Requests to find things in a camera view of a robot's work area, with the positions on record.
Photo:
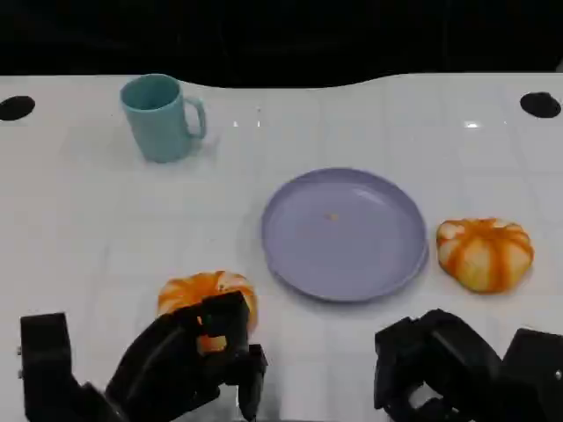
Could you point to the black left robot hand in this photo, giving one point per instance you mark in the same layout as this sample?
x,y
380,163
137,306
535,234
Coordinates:
x,y
163,360

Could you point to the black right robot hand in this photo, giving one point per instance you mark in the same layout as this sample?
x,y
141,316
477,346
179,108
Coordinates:
x,y
444,360

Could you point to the orange white toy bread roll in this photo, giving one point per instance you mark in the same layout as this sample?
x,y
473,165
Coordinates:
x,y
484,257
198,285

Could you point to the lilac plate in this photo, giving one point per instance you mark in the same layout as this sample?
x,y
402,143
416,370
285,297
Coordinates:
x,y
343,237

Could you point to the pale green mug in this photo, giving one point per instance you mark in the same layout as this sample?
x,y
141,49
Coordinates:
x,y
156,127

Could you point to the black round table grommet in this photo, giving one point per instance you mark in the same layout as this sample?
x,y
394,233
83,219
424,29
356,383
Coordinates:
x,y
15,107
540,104

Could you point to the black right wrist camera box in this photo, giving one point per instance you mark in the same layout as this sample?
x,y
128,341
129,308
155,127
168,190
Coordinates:
x,y
534,378

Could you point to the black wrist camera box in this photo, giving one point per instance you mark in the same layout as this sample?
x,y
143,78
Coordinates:
x,y
534,378
44,351

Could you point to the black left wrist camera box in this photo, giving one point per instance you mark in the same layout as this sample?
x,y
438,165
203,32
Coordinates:
x,y
44,351

